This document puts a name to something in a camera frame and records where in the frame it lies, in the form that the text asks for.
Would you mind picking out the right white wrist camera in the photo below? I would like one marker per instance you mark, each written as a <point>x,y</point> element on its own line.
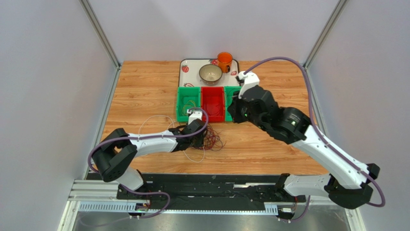
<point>247,80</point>

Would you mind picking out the red plastic bin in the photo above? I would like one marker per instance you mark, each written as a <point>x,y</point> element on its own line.
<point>213,102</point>

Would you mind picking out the orange mug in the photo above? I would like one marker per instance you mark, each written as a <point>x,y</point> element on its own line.
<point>224,60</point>

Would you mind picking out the beige ceramic bowl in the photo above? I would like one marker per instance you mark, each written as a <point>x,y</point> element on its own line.
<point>210,74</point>

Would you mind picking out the green plastic bin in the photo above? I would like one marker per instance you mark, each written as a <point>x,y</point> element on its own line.
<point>187,97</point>
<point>229,91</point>

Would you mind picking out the right green plastic bin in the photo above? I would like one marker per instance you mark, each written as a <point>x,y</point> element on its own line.
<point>229,91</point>

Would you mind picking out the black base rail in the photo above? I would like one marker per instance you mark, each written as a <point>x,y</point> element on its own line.
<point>218,192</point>

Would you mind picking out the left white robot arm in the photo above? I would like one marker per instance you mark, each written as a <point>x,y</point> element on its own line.
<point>113,156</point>

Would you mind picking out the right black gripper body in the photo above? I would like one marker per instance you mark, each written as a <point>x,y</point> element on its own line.
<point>237,107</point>

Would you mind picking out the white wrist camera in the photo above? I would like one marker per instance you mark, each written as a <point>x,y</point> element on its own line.
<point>247,80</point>
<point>193,115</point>

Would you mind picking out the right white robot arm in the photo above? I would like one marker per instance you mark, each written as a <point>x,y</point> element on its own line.
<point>346,183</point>

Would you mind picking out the white strawberry tray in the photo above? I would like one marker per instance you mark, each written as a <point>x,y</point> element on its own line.
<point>189,73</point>

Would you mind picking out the left green plastic bin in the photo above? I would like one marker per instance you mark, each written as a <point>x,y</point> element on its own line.
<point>187,97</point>

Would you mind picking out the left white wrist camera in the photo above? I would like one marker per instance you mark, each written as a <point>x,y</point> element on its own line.
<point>193,115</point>

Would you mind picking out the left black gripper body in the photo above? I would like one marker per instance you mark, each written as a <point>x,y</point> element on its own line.
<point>197,142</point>

